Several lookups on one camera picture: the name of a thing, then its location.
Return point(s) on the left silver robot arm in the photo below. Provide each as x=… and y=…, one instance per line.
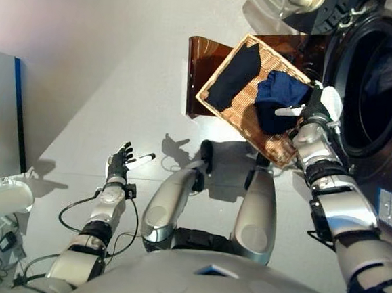
x=107, y=200

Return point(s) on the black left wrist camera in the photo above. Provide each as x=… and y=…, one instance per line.
x=130, y=191

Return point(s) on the black power adapter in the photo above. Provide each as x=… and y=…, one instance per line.
x=6, y=242

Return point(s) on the black folded cloth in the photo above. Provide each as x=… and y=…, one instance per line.
x=235, y=78

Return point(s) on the brown glossy side table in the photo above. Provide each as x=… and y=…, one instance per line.
x=202, y=62

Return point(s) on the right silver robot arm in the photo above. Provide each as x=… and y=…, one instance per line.
x=340, y=205

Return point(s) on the round glass washing machine door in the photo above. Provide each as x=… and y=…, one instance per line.
x=295, y=5

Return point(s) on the wicker laundry basket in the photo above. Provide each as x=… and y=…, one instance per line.
x=247, y=99

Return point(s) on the grey front-load washing machine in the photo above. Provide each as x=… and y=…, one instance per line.
x=367, y=167

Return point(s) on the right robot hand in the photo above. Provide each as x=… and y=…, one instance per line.
x=318, y=105

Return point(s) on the silver robot leg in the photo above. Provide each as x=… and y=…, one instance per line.
x=259, y=209
x=168, y=202

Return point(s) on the blue cloth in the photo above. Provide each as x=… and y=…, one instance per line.
x=281, y=92

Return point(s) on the silver robot torso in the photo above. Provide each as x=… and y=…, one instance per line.
x=205, y=289

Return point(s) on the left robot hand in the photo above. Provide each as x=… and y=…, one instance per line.
x=116, y=165

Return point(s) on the left silver robot leg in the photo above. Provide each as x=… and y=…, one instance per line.
x=168, y=202

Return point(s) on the right silver robot leg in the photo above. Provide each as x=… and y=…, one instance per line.
x=259, y=209

